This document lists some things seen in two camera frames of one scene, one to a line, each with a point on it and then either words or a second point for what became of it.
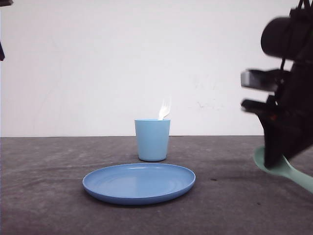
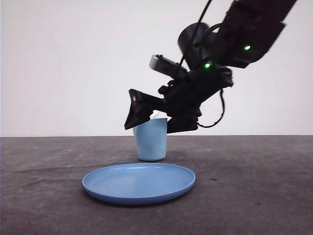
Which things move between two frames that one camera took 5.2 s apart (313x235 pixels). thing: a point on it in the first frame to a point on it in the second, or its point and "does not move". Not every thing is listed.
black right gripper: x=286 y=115 to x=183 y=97
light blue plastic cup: x=152 y=138 does not move
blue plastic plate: x=133 y=184 does not move
